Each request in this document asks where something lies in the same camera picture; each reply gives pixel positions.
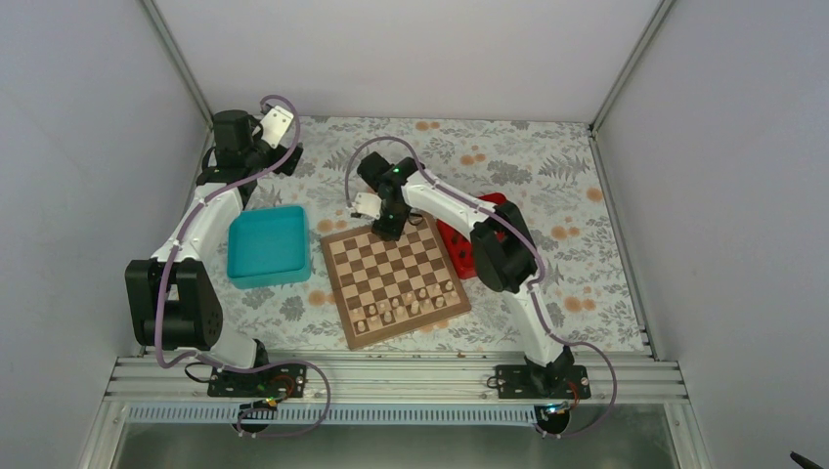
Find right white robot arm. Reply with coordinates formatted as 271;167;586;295
354;152;575;398

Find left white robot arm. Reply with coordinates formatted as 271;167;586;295
125;106;302;396

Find red plastic tray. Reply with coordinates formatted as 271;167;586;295
433;192;506;279

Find wooden chessboard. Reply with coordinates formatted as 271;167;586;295
321;215;471;350

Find blue plastic tray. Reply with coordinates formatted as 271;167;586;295
227;205;311;289

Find floral tablecloth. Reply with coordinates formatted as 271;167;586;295
205;117;645;356

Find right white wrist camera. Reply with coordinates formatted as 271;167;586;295
351;192;382;220

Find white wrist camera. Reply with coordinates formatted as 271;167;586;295
259;106;294;149
351;192;382;220

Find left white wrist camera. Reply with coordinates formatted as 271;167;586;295
259;106;294;149

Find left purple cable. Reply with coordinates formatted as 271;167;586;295
154;95;332;440

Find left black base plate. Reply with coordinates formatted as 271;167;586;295
206;363;307;400

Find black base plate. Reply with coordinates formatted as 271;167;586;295
206;363;307;400
486;364;591;400

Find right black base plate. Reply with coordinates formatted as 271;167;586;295
486;364;591;400

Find aluminium front rail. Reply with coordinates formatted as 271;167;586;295
105;352;688;405

